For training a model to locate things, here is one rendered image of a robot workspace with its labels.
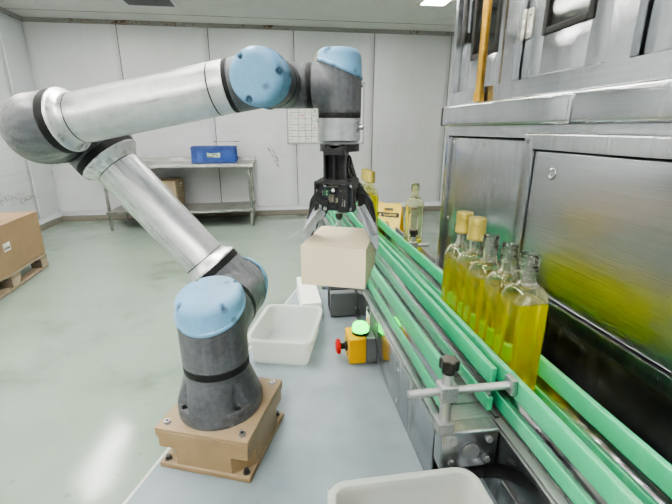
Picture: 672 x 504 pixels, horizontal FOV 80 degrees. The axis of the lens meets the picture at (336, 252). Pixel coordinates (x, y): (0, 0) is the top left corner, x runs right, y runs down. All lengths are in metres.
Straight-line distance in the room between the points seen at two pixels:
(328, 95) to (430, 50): 6.29
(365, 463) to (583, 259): 0.52
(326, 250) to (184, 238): 0.28
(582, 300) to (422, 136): 6.17
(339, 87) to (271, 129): 5.76
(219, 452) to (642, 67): 0.89
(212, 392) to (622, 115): 0.78
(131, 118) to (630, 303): 0.78
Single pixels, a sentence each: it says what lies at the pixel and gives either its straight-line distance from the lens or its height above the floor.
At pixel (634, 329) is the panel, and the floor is 1.04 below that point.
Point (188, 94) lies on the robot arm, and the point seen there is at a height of 1.37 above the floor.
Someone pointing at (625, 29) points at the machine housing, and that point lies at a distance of 0.83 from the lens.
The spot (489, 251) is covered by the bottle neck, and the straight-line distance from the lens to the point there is 0.78.
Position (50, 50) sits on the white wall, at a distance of 7.17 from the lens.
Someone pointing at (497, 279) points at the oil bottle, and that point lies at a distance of 0.74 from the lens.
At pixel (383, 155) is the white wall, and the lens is 6.69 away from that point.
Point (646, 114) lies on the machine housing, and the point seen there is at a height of 1.35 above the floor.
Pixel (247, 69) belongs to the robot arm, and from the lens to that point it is 0.59.
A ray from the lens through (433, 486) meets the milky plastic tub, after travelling 0.70.
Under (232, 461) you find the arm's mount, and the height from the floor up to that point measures 0.79.
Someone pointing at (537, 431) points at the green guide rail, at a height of 0.92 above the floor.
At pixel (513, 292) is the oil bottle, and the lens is 0.70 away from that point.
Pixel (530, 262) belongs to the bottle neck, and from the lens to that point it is 0.69.
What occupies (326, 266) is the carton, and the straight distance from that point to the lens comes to 0.73.
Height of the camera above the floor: 1.33
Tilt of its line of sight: 17 degrees down
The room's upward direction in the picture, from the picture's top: straight up
